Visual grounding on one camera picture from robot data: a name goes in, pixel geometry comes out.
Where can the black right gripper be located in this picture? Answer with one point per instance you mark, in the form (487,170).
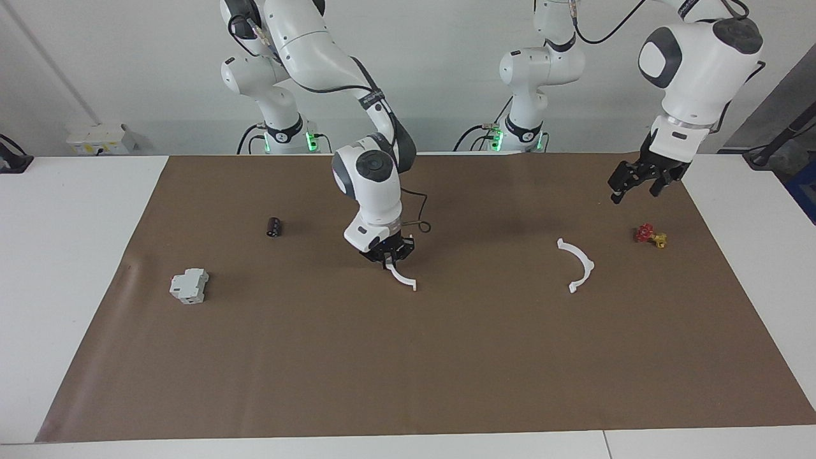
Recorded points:
(392,247)

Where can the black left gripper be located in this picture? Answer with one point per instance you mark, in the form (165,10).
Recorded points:
(663,164)

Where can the white half pipe clamp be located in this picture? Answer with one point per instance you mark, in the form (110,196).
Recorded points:
(584,264)
(401,277)

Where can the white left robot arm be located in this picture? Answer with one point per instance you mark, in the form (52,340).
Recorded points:
(695,70)

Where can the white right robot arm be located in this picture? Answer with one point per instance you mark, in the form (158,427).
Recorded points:
(376,191)

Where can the brown paper mat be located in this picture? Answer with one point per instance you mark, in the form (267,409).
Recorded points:
(408,357)

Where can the black cylindrical capacitor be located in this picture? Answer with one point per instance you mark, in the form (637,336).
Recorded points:
(274,227)

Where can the black stand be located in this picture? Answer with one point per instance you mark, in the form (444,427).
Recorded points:
(774,150)

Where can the blue box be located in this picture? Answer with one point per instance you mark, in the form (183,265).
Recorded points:
(804,191)

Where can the white circuit breaker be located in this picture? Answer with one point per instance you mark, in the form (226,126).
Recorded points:
(189,285)

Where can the white power strip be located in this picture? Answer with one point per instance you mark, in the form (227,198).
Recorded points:
(99,138)

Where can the black clamp mount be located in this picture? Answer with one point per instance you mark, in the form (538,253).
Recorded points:
(14,160)

